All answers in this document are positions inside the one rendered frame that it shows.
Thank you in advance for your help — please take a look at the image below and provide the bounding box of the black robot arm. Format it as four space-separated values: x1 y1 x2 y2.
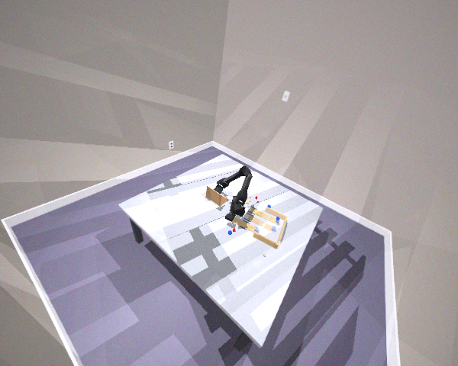
213 165 253 217

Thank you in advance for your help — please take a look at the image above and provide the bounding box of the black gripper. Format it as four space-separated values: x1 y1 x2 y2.
225 206 236 221

